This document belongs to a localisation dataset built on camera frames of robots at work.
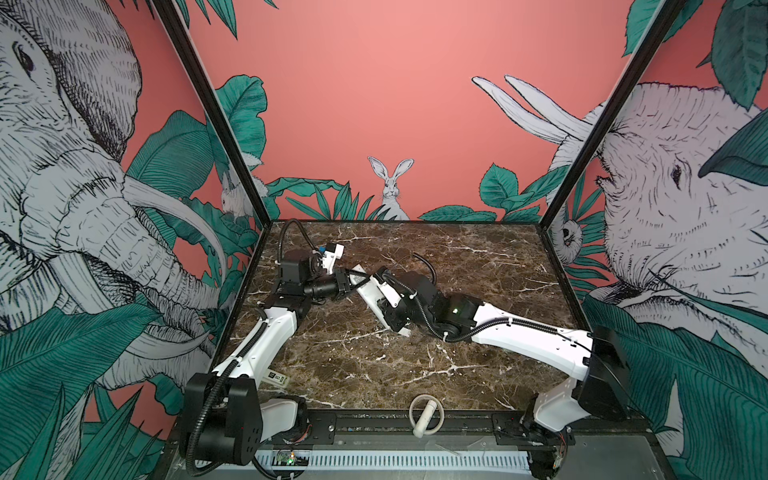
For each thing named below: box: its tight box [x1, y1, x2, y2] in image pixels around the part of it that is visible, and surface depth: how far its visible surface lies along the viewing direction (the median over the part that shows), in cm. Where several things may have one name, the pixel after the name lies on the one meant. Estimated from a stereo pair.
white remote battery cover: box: [262, 368, 289, 388], surface depth 81 cm
